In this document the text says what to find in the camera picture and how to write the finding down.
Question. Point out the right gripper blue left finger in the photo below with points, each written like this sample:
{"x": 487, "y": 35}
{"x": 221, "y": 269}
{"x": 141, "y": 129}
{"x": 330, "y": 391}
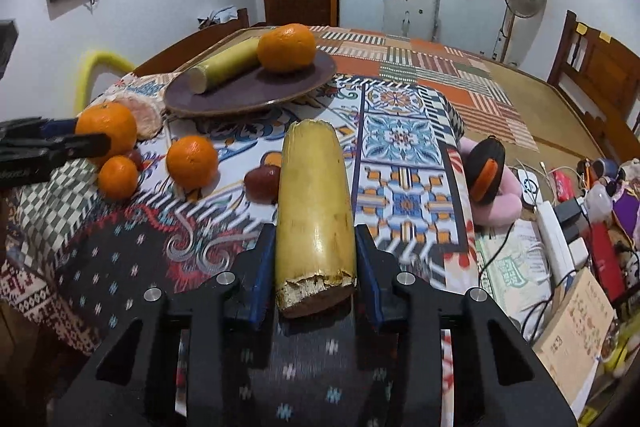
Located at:
{"x": 254, "y": 270}

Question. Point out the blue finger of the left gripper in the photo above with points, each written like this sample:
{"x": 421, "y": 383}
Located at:
{"x": 61, "y": 149}
{"x": 37, "y": 128}

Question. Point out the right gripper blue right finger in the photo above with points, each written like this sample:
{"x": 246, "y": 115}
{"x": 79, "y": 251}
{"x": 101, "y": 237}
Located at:
{"x": 377, "y": 271}

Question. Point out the medium orange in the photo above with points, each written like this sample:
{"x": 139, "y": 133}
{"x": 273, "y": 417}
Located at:
{"x": 113, "y": 119}

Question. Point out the rough-ended yellow sugarcane piece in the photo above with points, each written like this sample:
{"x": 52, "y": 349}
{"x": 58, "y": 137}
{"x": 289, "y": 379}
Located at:
{"x": 315, "y": 265}

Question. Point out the smooth green-yellow sugarcane piece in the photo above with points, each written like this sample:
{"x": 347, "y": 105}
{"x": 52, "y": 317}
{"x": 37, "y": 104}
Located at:
{"x": 223, "y": 66}

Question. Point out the large navel orange with sticker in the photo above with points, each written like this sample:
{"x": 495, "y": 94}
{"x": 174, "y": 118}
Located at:
{"x": 286, "y": 47}

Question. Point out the smaller mandarin orange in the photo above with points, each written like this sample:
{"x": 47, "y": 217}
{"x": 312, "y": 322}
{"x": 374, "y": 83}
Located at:
{"x": 118, "y": 178}

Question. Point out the yellow chair back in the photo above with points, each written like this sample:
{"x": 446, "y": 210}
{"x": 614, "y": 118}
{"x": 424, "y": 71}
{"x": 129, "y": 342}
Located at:
{"x": 93, "y": 64}

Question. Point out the patchwork patterned bedspread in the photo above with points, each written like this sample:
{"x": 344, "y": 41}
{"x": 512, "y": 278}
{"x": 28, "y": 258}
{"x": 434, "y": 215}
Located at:
{"x": 148, "y": 282}

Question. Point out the dark red grape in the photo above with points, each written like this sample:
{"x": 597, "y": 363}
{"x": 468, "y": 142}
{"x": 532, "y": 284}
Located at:
{"x": 262, "y": 184}

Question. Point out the small mandarin orange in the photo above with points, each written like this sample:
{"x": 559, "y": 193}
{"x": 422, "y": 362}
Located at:
{"x": 192, "y": 162}

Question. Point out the green printed paper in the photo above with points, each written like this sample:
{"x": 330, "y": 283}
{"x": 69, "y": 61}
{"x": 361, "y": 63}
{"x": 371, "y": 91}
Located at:
{"x": 516, "y": 272}

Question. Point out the black orange headphones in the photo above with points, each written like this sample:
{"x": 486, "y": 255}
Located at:
{"x": 483, "y": 168}

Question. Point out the wooden bed footboard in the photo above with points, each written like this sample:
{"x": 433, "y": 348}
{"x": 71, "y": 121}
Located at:
{"x": 179, "y": 53}

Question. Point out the white power strip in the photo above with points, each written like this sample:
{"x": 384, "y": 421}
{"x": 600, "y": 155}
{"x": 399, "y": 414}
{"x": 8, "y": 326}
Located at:
{"x": 563, "y": 229}

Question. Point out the red bottle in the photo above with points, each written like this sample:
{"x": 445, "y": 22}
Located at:
{"x": 564, "y": 189}

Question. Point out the dark purple round plate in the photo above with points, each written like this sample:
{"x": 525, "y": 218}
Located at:
{"x": 257, "y": 89}

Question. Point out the beige patterned book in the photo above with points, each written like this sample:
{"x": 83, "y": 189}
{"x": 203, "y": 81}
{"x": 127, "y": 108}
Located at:
{"x": 570, "y": 346}

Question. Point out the clothes heap on footboard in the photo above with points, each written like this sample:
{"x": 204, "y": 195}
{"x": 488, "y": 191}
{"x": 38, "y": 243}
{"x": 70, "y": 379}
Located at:
{"x": 219, "y": 17}

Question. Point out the woven bamboo bed mat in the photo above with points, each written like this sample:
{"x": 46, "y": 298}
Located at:
{"x": 540, "y": 106}

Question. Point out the white suitcase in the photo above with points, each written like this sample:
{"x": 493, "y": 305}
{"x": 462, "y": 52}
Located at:
{"x": 411, "y": 18}

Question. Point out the white standing fan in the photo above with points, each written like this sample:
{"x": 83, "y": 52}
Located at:
{"x": 521, "y": 21}

